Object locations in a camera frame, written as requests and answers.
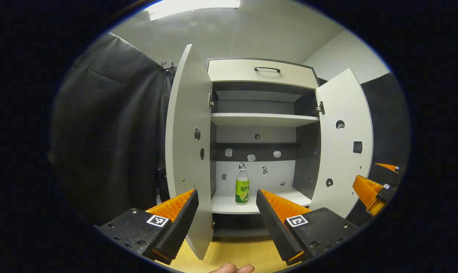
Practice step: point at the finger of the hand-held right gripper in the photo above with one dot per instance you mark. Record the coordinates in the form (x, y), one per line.
(367, 191)
(384, 172)

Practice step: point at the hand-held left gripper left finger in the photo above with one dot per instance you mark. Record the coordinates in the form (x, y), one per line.
(181, 223)

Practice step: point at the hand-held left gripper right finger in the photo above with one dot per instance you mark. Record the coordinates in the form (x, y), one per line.
(274, 227)

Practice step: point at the white cabinet door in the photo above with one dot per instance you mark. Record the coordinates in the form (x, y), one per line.
(187, 132)
(342, 159)

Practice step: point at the green label plastic bottle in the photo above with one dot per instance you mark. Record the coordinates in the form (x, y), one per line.
(242, 189)

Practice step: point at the white cabinet shelf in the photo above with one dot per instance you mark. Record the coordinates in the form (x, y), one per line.
(225, 204)
(263, 119)

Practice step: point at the white grey cabinet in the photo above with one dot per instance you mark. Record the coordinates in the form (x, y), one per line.
(306, 159)

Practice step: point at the metal door hinge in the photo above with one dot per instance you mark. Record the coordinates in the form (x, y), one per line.
(210, 101)
(320, 108)

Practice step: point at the white cabinet drawer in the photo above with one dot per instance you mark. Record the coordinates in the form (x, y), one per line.
(232, 74)

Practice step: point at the black backdrop cloth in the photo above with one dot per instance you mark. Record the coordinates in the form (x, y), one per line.
(107, 132)

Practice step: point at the ceiling light panel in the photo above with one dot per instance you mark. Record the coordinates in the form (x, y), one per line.
(191, 7)

